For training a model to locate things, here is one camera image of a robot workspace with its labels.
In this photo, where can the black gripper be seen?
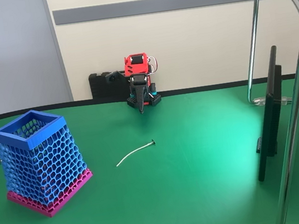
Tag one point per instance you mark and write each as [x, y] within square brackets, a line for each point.
[138, 89]

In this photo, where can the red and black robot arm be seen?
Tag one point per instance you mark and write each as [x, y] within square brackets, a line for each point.
[143, 68]

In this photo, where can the blue and magenta lattice basket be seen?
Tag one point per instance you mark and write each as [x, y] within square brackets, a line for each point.
[47, 161]

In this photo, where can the black plastic case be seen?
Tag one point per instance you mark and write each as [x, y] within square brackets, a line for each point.
[100, 85]

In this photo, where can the green table cloth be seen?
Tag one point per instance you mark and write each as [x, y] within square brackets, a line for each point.
[179, 197]

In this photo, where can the chrome tube stand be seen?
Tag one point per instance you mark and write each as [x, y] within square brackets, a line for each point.
[293, 135]

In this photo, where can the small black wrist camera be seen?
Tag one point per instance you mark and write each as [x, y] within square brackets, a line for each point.
[113, 77]

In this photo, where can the grey wall rail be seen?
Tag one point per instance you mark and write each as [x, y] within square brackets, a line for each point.
[150, 5]

